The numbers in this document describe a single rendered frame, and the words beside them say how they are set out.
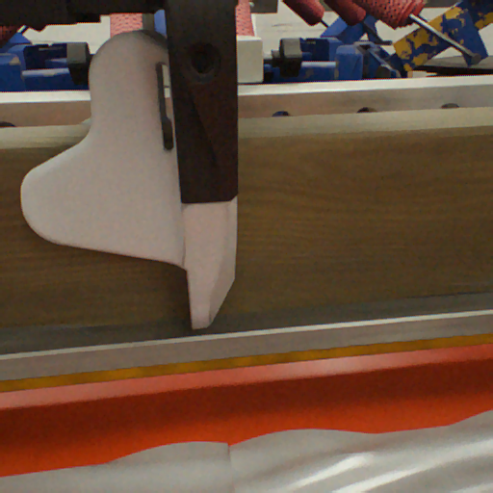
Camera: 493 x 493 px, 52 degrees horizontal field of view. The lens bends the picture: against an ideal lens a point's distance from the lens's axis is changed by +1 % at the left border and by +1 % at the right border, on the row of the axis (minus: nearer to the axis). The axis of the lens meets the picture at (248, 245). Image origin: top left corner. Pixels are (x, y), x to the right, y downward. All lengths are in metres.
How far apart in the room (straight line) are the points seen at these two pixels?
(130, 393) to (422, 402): 0.12
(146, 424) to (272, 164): 0.11
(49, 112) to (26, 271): 0.24
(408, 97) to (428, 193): 0.25
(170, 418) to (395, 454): 0.08
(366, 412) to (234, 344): 0.06
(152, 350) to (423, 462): 0.10
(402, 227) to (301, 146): 0.05
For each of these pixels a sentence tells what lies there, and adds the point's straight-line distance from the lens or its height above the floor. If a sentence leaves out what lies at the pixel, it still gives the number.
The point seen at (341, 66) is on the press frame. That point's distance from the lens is 0.83.
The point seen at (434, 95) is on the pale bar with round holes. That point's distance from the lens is 0.44.
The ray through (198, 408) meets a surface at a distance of 0.20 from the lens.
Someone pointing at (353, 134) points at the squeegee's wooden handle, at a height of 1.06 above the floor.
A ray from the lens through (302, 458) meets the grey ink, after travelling 0.18.
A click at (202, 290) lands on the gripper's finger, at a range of 0.15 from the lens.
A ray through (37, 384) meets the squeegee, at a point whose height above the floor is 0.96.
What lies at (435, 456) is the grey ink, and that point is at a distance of 0.19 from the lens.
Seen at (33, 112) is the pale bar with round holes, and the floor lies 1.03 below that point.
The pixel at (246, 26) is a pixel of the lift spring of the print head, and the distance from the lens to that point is 0.65.
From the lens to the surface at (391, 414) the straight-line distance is 0.21.
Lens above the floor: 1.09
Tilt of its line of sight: 24 degrees down
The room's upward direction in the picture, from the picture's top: 1 degrees counter-clockwise
